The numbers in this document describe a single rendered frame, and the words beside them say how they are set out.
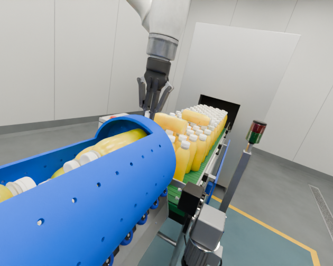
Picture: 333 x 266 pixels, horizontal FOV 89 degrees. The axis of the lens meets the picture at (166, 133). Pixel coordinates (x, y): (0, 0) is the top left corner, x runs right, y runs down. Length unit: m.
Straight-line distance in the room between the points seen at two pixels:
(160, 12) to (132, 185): 0.43
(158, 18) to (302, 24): 4.35
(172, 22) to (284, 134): 4.28
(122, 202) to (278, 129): 4.42
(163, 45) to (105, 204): 0.42
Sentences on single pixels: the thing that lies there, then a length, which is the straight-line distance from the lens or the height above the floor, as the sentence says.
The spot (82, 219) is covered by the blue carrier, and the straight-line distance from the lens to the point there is 0.28.
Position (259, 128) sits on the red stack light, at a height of 1.23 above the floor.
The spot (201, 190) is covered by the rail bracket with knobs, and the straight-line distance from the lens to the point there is 0.68.
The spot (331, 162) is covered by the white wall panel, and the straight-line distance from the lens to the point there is 4.89.
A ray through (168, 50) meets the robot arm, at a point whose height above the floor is 1.43.
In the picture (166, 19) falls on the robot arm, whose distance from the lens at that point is 0.54.
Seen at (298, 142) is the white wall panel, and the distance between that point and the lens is 4.70.
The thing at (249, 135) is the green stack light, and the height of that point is 1.19.
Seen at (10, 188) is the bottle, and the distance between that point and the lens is 0.34.
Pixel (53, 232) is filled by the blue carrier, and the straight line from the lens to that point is 0.26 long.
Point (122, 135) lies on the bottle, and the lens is 0.47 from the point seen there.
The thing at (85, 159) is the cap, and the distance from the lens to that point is 0.41.
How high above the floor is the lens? 1.38
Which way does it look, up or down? 19 degrees down
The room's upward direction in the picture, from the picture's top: 13 degrees clockwise
